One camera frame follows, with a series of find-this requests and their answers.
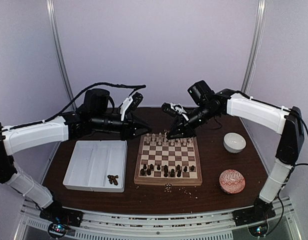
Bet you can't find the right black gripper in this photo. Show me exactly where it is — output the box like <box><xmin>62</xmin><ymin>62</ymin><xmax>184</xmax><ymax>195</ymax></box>
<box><xmin>166</xmin><ymin>103</ymin><xmax>218</xmax><ymax>140</ymax></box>

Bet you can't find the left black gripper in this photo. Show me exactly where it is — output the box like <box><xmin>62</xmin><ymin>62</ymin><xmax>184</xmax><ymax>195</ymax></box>
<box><xmin>91</xmin><ymin>112</ymin><xmax>152</xmax><ymax>141</ymax></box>

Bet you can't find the wooden chess board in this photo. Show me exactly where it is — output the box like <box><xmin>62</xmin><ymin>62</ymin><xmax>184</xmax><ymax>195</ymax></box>
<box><xmin>134</xmin><ymin>135</ymin><xmax>203</xmax><ymax>186</ymax></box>

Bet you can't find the white plastic divided tray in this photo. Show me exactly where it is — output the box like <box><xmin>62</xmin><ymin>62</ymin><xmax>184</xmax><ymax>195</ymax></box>
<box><xmin>63</xmin><ymin>140</ymin><xmax>128</xmax><ymax>193</ymax></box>

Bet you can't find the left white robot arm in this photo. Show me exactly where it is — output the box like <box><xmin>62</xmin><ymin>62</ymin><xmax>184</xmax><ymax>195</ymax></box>
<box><xmin>0</xmin><ymin>88</ymin><xmax>151</xmax><ymax>222</ymax></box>

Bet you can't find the white chess pieces group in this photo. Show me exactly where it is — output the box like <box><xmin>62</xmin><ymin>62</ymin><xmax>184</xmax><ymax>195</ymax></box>
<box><xmin>143</xmin><ymin>131</ymin><xmax>194</xmax><ymax>147</ymax></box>

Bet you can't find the dark chess pieces lower pile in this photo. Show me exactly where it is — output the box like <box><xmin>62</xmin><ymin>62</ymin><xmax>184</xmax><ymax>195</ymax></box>
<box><xmin>107</xmin><ymin>175</ymin><xmax>119</xmax><ymax>186</ymax></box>

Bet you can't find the white ceramic bowl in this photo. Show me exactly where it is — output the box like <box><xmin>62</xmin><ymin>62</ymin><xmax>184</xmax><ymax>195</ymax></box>
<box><xmin>223</xmin><ymin>132</ymin><xmax>247</xmax><ymax>154</ymax></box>

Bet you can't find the red patterned bowl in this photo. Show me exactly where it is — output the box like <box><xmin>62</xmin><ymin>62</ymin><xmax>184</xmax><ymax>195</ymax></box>
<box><xmin>219</xmin><ymin>169</ymin><xmax>246</xmax><ymax>195</ymax></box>

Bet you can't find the right wrist camera with cable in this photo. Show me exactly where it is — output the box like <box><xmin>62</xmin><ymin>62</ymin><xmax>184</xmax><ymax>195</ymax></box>
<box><xmin>161</xmin><ymin>102</ymin><xmax>189</xmax><ymax>121</ymax></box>

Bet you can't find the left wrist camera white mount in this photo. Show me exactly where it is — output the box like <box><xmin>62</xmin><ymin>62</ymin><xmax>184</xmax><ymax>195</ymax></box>
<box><xmin>119</xmin><ymin>92</ymin><xmax>143</xmax><ymax>122</ymax></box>

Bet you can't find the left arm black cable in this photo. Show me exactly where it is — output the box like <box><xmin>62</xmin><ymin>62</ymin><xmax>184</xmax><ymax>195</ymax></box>
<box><xmin>3</xmin><ymin>82</ymin><xmax>147</xmax><ymax>131</ymax></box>

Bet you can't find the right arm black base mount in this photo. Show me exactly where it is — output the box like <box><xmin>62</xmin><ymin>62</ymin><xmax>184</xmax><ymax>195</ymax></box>
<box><xmin>232</xmin><ymin>206</ymin><xmax>276</xmax><ymax>227</ymax></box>

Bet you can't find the right aluminium corner post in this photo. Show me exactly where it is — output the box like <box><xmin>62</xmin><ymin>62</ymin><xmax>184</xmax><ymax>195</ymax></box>
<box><xmin>241</xmin><ymin>0</ymin><xmax>267</xmax><ymax>95</ymax></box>

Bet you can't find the aluminium corner post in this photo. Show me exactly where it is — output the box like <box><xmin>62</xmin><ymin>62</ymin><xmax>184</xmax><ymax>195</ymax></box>
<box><xmin>241</xmin><ymin>0</ymin><xmax>267</xmax><ymax>95</ymax></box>
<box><xmin>46</xmin><ymin>0</ymin><xmax>74</xmax><ymax>101</ymax></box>

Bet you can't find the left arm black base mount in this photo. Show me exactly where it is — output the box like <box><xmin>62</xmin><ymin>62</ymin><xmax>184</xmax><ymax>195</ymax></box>
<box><xmin>39</xmin><ymin>208</ymin><xmax>83</xmax><ymax>227</ymax></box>

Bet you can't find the aluminium front rail frame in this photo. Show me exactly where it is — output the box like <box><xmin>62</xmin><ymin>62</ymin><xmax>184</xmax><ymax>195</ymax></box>
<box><xmin>12</xmin><ymin>197</ymin><xmax>304</xmax><ymax>240</ymax></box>

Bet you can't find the left aluminium corner post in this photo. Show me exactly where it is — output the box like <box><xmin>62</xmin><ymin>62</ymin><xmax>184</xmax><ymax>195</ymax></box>
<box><xmin>46</xmin><ymin>0</ymin><xmax>74</xmax><ymax>101</ymax></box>

